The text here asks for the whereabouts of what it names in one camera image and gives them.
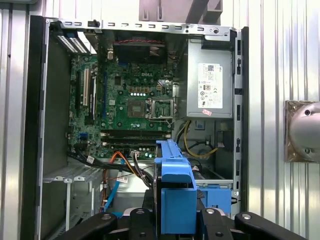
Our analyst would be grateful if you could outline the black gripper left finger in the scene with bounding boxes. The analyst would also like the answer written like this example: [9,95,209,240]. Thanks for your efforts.
[56,189,158,240]

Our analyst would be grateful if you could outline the blue expansion slot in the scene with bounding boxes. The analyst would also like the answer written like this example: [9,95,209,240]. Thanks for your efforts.
[102,69,108,125]

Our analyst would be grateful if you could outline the locking lever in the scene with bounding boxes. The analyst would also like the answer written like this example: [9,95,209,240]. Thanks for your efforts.
[148,118,175,126]

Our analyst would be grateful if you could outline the yellow black wire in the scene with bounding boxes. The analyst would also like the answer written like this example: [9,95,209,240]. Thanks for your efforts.
[183,119,219,159]

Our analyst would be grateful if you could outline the green motherboard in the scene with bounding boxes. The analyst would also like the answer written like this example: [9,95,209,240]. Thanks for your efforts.
[67,53,181,161]

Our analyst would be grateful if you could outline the hard disk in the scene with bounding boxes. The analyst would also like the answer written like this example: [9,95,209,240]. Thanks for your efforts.
[152,139,199,240]

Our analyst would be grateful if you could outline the orange flat wire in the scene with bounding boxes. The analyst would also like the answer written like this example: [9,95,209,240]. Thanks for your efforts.
[110,150,126,166]

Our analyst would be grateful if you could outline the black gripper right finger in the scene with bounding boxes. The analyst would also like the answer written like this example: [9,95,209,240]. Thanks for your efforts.
[195,191,310,240]

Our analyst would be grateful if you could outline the black open PC case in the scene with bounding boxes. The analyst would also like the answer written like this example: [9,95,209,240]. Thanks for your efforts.
[21,14,250,240]

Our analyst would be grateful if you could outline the red fan wire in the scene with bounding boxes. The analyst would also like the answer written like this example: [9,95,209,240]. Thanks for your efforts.
[116,38,165,46]

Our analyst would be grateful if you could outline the square brown base plate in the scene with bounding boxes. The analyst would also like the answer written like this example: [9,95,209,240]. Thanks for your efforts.
[284,99,320,163]

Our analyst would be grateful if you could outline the blue data wire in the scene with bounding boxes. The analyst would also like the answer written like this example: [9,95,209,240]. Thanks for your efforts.
[103,152,126,213]

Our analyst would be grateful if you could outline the RAM slot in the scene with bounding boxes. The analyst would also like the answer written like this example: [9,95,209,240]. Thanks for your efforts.
[100,128,173,135]
[101,140,157,146]
[100,133,173,140]
[101,145,157,151]

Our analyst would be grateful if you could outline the metal socket cover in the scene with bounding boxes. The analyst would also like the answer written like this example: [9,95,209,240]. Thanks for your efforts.
[146,97,176,121]

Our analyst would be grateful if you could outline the grey metal disk bay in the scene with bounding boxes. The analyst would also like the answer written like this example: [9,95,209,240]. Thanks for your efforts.
[42,159,103,226]

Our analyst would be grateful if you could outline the orange red power wire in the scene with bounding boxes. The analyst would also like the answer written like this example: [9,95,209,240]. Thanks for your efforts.
[99,168,110,210]

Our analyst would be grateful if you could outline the grey power supply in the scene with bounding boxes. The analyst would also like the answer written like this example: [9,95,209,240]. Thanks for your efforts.
[186,37,235,120]

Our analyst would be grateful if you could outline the grey optical drive cage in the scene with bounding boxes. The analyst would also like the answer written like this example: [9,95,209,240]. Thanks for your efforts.
[194,159,235,187]

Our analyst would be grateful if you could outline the black expansion slot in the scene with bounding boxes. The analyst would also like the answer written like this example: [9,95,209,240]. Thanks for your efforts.
[75,71,83,112]

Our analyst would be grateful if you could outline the white expansion slot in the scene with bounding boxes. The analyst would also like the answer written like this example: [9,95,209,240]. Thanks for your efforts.
[83,68,90,106]

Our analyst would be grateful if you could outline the CPU socket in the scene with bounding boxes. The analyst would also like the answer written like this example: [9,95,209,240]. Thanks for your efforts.
[126,98,147,120]

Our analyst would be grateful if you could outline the blue drive latch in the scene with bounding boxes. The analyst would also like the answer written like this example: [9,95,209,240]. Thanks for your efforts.
[197,184,233,216]

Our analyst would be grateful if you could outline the black sleeved wire bundle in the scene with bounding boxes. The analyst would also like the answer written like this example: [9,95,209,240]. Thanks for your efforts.
[67,147,156,183]

